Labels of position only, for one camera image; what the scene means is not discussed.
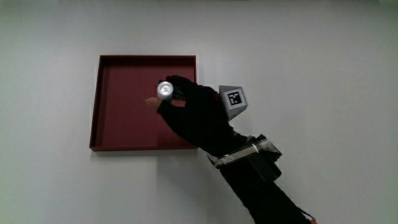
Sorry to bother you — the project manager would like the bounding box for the person's right hand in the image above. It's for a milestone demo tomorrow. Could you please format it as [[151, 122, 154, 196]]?
[[144, 75, 267, 158]]

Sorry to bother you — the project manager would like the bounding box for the dark red square tray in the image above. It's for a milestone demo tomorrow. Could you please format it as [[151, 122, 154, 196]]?
[[89, 55, 198, 152]]

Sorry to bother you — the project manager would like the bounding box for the silver-capped glue stick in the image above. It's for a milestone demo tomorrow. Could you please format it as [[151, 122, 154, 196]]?
[[156, 80, 178, 101]]

